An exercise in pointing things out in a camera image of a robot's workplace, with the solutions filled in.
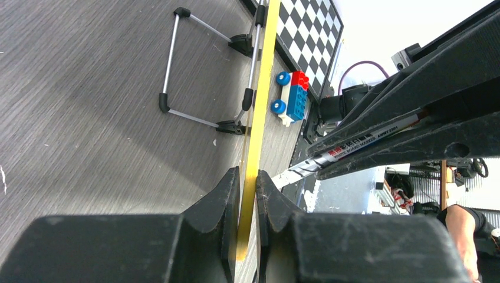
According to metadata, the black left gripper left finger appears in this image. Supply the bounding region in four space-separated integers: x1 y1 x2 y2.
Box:
1 167 240 282

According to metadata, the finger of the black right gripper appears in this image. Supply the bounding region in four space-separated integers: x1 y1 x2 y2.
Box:
308 10 499 156
316 113 499 180

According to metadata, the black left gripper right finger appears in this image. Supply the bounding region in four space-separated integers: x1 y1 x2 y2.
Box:
256 170 470 282

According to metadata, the yellow framed whiteboard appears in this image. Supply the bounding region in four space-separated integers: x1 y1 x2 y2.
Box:
236 0 281 261

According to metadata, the brown whiteboard marker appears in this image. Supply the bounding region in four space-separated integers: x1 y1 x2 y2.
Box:
271 111 428 189

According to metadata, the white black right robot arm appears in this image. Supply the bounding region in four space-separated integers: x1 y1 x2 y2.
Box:
308 1 499 180

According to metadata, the person forearm in background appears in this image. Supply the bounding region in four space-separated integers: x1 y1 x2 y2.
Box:
436 204 499 282

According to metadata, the metal whiteboard stand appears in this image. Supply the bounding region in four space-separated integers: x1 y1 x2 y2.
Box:
158 1 269 136

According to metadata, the blue red toy car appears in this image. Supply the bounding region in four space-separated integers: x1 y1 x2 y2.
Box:
271 70 309 127

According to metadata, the black white checkerboard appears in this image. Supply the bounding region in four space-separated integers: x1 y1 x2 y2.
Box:
275 0 344 102

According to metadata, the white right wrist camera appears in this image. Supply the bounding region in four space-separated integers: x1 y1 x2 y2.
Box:
391 43 422 71

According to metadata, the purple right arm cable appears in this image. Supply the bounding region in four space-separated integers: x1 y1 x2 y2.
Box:
337 60 390 94

